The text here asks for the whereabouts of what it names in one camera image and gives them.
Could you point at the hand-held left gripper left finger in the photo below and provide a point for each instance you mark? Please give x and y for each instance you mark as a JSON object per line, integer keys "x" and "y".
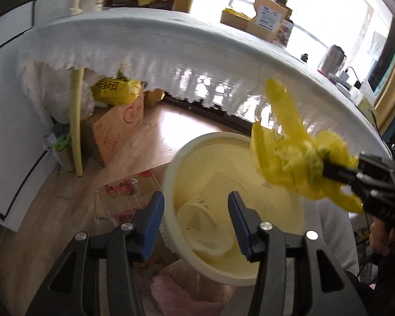
{"x": 153, "y": 227}

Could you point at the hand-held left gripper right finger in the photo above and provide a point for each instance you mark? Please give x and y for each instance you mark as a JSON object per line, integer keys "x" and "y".
{"x": 238, "y": 227}

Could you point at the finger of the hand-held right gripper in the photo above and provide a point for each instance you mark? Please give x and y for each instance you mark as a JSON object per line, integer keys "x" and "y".
{"x": 372, "y": 160}
{"x": 345, "y": 174}

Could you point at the white printed sock bag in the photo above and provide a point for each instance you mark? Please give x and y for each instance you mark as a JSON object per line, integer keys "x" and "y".
{"x": 200, "y": 227}

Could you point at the yellow plastic bucket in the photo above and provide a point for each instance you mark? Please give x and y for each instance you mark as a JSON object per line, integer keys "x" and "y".
{"x": 217, "y": 177}

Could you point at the person's right hand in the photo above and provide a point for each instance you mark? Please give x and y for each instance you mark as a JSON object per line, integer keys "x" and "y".
{"x": 381, "y": 233}

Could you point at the red printed clear box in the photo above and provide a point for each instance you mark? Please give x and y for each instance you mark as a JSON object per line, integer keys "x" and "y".
{"x": 128, "y": 191}

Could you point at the yellow tissue box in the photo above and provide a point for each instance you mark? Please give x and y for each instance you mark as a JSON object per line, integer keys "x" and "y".
{"x": 365, "y": 105}

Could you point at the person's left leg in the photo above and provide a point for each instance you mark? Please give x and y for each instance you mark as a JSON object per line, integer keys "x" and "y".
{"x": 335, "y": 237}

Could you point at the pink cloth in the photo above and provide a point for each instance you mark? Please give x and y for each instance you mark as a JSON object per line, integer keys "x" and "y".
{"x": 174, "y": 293}

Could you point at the white power adapter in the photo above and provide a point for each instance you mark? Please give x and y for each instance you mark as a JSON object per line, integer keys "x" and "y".
{"x": 345, "y": 76}

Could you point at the large cardboard box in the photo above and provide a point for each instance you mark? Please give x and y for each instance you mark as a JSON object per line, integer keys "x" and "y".
{"x": 115, "y": 131}

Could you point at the steel thermos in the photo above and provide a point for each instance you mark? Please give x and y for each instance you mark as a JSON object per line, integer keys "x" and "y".
{"x": 332, "y": 59}

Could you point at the yellow table leg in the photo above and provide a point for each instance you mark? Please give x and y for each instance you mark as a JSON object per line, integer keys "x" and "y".
{"x": 76, "y": 121}

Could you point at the yellow printed plastic bag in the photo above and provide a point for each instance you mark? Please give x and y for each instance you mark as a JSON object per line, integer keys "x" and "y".
{"x": 117, "y": 89}

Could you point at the brown printed carton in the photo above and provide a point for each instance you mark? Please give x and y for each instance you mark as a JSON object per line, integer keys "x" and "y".
{"x": 283, "y": 33}

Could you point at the white plastic bag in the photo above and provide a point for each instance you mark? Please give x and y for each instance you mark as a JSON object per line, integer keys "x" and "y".
{"x": 49, "y": 98}

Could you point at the kraft paper pouch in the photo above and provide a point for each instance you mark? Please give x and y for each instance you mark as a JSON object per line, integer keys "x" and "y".
{"x": 270, "y": 16}

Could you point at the white lace tablecloth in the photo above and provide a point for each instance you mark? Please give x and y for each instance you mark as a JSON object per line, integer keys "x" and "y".
{"x": 184, "y": 46}

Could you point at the small cardboard box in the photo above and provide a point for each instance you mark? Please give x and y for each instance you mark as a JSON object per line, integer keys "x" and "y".
{"x": 233, "y": 22}

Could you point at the small yellow plastic bag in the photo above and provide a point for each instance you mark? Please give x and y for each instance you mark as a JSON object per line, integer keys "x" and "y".
{"x": 235, "y": 12}

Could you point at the white cartoon mug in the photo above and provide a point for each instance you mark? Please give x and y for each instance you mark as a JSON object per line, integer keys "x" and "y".
{"x": 92, "y": 0}

